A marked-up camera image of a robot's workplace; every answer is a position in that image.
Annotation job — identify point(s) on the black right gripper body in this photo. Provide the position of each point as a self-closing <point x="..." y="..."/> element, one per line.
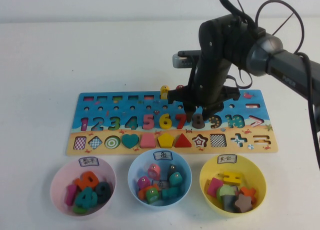
<point x="210" y="85"/>

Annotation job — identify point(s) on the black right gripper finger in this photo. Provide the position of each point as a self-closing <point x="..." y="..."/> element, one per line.
<point x="208" y="115"/>
<point x="190" y="113"/>

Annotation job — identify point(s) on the brown number eight piece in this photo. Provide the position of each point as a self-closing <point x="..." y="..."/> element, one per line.
<point x="198" y="123"/>

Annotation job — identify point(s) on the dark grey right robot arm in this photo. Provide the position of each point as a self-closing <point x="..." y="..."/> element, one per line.
<point x="287" y="65"/>

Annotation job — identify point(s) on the red number seven piece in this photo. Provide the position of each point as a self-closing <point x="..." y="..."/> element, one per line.
<point x="180" y="117"/>

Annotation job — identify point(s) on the red fish piece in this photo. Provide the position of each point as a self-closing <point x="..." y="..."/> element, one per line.
<point x="179" y="87"/>

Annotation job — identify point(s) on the yellow number six piece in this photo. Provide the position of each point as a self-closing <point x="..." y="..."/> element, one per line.
<point x="162" y="121"/>

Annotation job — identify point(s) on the red triangle piece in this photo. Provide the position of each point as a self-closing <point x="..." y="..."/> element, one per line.
<point x="183" y="143"/>

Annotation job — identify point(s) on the yellow fish piece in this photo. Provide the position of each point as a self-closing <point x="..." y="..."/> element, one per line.
<point x="164" y="92"/>

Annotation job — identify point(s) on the yellow pentagon piece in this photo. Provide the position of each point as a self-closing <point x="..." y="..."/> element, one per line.
<point x="165" y="141"/>

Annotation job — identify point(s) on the pink number five piece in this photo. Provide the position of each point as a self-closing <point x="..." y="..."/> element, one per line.
<point x="148" y="122"/>

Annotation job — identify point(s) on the pink trapezoid piece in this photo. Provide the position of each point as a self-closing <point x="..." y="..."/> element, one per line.
<point x="148" y="141"/>

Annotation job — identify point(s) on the dark grey fish piece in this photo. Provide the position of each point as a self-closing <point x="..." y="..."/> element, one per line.
<point x="171" y="170"/>

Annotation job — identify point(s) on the colourful wooden puzzle board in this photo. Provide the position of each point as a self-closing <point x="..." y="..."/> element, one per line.
<point x="125" y="109"/>

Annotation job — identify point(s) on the teal heart piece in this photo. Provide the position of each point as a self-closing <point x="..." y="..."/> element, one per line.
<point x="130" y="140"/>

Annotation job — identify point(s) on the yellow equals sign piece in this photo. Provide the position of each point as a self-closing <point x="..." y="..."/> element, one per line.
<point x="231" y="178"/>

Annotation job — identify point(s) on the blue-green fish piece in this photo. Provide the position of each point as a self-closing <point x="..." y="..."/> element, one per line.
<point x="176" y="181"/>

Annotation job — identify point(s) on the pink fish piece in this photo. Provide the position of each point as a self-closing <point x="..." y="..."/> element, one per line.
<point x="153" y="173"/>

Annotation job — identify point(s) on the pink square piece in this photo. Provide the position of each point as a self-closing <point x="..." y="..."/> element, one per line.
<point x="214" y="186"/>

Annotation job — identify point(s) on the light green circle piece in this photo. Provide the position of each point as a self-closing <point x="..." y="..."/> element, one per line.
<point x="226" y="190"/>

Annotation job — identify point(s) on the yellow plastic bowl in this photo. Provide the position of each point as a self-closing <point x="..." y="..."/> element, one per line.
<point x="257" y="175"/>

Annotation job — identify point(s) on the blue plastic bowl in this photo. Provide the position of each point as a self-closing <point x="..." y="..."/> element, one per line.
<point x="136" y="170"/>

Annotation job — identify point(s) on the teal fish piece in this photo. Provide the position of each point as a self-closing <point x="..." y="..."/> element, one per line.
<point x="170" y="193"/>

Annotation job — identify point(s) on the magenta fish piece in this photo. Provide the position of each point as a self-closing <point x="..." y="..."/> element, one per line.
<point x="142" y="183"/>

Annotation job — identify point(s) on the orange plus sign piece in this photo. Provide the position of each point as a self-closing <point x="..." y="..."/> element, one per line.
<point x="247" y="191"/>

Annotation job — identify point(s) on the green fish piece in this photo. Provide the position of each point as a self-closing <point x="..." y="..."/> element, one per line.
<point x="152" y="196"/>

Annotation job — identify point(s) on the dark grey block piece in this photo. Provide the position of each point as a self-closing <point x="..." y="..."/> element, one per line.
<point x="228" y="203"/>

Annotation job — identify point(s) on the orange fish piece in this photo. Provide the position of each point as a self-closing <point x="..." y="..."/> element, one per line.
<point x="141" y="194"/>

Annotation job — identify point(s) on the brown star piece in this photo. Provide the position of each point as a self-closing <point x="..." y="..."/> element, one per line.
<point x="243" y="203"/>

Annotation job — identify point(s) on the dark blue number nine piece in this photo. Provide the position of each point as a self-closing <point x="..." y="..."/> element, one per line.
<point x="106" y="195"/>

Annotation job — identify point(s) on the orange number ten piece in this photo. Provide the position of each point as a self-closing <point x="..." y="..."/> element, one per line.
<point x="88" y="178"/>

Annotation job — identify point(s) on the teal multiplication sign piece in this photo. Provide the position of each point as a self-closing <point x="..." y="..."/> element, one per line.
<point x="83" y="200"/>

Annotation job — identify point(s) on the pink plastic bowl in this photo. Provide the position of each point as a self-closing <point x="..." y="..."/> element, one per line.
<point x="60" y="175"/>

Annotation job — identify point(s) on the magenta number one piece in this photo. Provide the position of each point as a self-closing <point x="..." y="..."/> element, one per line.
<point x="70" y="195"/>

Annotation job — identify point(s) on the white paper label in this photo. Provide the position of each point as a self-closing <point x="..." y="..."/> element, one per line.
<point x="88" y="162"/>
<point x="227" y="158"/>
<point x="163" y="155"/>
<point x="160" y="183"/>

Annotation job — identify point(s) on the black zip tie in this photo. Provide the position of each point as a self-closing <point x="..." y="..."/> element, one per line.
<point x="237" y="1"/>
<point x="284" y="24"/>

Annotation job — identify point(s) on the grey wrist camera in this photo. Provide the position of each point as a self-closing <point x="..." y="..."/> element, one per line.
<point x="182" y="60"/>

